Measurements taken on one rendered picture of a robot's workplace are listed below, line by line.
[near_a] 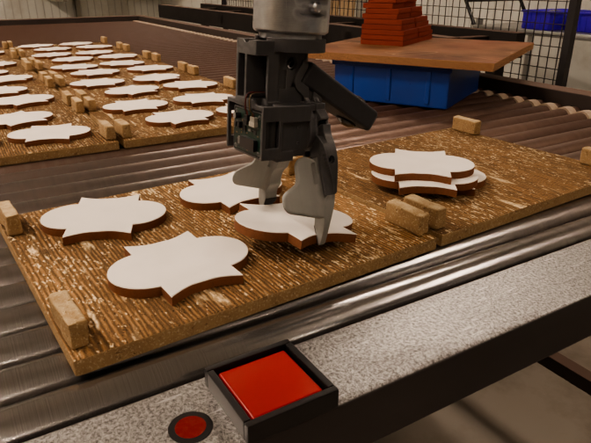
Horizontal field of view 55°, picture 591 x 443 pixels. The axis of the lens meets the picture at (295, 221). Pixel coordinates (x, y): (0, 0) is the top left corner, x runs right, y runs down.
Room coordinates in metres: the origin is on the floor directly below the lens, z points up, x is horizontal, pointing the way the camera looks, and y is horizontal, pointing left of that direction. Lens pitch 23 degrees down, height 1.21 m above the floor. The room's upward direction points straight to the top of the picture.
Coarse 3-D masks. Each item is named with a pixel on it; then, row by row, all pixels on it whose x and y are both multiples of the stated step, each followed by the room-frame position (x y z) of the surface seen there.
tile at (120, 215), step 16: (64, 208) 0.66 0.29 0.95; (80, 208) 0.66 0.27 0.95; (96, 208) 0.66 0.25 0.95; (112, 208) 0.66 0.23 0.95; (128, 208) 0.66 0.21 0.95; (144, 208) 0.66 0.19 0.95; (160, 208) 0.66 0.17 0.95; (48, 224) 0.61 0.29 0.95; (64, 224) 0.61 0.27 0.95; (80, 224) 0.61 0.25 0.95; (96, 224) 0.61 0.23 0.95; (112, 224) 0.61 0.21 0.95; (128, 224) 0.61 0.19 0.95; (144, 224) 0.62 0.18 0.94; (160, 224) 0.63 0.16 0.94; (64, 240) 0.58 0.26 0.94; (80, 240) 0.59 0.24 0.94; (128, 240) 0.59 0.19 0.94
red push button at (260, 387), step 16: (240, 368) 0.37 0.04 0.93; (256, 368) 0.37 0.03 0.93; (272, 368) 0.37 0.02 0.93; (288, 368) 0.37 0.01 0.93; (224, 384) 0.35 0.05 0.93; (240, 384) 0.35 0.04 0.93; (256, 384) 0.35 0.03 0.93; (272, 384) 0.35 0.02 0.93; (288, 384) 0.35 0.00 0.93; (304, 384) 0.35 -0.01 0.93; (240, 400) 0.33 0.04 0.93; (256, 400) 0.33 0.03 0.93; (272, 400) 0.33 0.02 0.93; (288, 400) 0.33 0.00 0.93; (256, 416) 0.31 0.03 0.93
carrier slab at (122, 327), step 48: (144, 192) 0.75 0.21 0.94; (336, 192) 0.75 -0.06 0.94; (48, 240) 0.59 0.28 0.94; (96, 240) 0.59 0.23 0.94; (144, 240) 0.59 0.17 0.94; (240, 240) 0.59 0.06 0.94; (384, 240) 0.59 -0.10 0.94; (432, 240) 0.59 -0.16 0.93; (48, 288) 0.48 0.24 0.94; (96, 288) 0.48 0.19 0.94; (240, 288) 0.48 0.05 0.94; (288, 288) 0.48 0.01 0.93; (96, 336) 0.40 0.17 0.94; (144, 336) 0.40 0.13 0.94
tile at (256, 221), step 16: (240, 208) 0.63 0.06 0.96; (256, 208) 0.61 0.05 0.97; (272, 208) 0.62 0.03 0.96; (240, 224) 0.55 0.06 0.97; (256, 224) 0.56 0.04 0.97; (272, 224) 0.56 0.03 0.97; (288, 224) 0.57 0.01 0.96; (304, 224) 0.58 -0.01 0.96; (336, 224) 0.59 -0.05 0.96; (272, 240) 0.54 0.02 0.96; (288, 240) 0.54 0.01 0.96; (304, 240) 0.53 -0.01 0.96; (336, 240) 0.56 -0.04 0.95; (352, 240) 0.57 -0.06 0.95
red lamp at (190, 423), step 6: (180, 420) 0.33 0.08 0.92; (186, 420) 0.33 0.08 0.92; (192, 420) 0.33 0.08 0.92; (198, 420) 0.33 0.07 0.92; (204, 420) 0.33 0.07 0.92; (180, 426) 0.32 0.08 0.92; (186, 426) 0.32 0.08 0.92; (192, 426) 0.32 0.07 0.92; (198, 426) 0.32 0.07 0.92; (204, 426) 0.32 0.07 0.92; (180, 432) 0.31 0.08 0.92; (186, 432) 0.31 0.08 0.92; (192, 432) 0.31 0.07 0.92; (198, 432) 0.31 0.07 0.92; (186, 438) 0.31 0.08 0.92
